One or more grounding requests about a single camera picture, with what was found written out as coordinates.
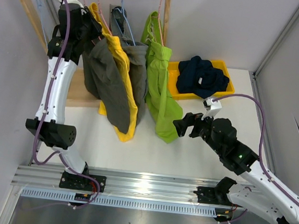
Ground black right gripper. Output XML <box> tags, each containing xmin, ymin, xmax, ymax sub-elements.
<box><xmin>170</xmin><ymin>107</ymin><xmax>226</xmax><ymax>156</ymax></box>

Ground navy blue shorts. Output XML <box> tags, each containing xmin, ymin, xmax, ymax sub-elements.
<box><xmin>176</xmin><ymin>56</ymin><xmax>230</xmax><ymax>99</ymax></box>

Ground dark olive grey shorts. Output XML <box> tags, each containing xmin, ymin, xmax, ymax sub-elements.
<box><xmin>82</xmin><ymin>37</ymin><xmax>130</xmax><ymax>133</ymax></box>

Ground light blue wire hanger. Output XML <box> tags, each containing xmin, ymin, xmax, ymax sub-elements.
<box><xmin>35</xmin><ymin>0</ymin><xmax>48</xmax><ymax>46</ymax></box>

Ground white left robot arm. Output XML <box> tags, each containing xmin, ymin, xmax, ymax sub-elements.
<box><xmin>25</xmin><ymin>3</ymin><xmax>101</xmax><ymax>190</ymax></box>

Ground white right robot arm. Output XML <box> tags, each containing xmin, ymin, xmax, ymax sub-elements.
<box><xmin>173</xmin><ymin>113</ymin><xmax>299</xmax><ymax>224</ymax></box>

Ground lime green shorts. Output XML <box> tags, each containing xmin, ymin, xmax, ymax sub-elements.
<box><xmin>141</xmin><ymin>11</ymin><xmax>183</xmax><ymax>143</ymax></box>

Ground yellow shorts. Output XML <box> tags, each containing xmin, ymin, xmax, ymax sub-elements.
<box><xmin>82</xmin><ymin>2</ymin><xmax>138</xmax><ymax>142</ymax></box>

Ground pink hanger of yellow shorts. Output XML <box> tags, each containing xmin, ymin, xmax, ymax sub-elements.
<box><xmin>97</xmin><ymin>0</ymin><xmax>113</xmax><ymax>36</ymax></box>

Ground blue hanger of grey shorts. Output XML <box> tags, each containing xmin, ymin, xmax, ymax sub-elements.
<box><xmin>121</xmin><ymin>0</ymin><xmax>136</xmax><ymax>46</ymax></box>

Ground light grey shorts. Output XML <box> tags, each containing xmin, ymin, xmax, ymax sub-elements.
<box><xmin>110</xmin><ymin>4</ymin><xmax>148</xmax><ymax>125</ymax></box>

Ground pink hanger of green shorts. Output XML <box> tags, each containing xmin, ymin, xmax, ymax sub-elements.
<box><xmin>157</xmin><ymin>0</ymin><xmax>165</xmax><ymax>46</ymax></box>

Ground yellow plastic tray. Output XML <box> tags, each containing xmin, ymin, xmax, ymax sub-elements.
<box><xmin>168</xmin><ymin>60</ymin><xmax>235</xmax><ymax>100</ymax></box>

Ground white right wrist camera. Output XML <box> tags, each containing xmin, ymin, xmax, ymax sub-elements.
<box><xmin>201</xmin><ymin>97</ymin><xmax>222</xmax><ymax>120</ymax></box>

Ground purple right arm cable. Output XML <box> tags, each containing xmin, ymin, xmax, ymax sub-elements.
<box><xmin>201</xmin><ymin>91</ymin><xmax>299</xmax><ymax>224</ymax></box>

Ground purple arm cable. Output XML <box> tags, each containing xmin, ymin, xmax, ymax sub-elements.
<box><xmin>27</xmin><ymin>0</ymin><xmax>118</xmax><ymax>215</ymax></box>
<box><xmin>201</xmin><ymin>91</ymin><xmax>299</xmax><ymax>224</ymax></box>

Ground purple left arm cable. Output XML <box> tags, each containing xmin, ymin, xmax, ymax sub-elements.
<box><xmin>27</xmin><ymin>0</ymin><xmax>118</xmax><ymax>215</ymax></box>

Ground aluminium mounting rail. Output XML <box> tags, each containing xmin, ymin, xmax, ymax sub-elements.
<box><xmin>11</xmin><ymin>164</ymin><xmax>219</xmax><ymax>204</ymax></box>

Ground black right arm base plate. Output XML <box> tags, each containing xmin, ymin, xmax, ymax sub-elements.
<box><xmin>193</xmin><ymin>186</ymin><xmax>232</xmax><ymax>206</ymax></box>

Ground slotted white cable duct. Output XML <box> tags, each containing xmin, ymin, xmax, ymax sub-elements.
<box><xmin>21</xmin><ymin>187</ymin><xmax>217</xmax><ymax>218</ymax></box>

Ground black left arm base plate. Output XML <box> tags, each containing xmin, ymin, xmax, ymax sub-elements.
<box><xmin>59</xmin><ymin>171</ymin><xmax>106</xmax><ymax>193</ymax></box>

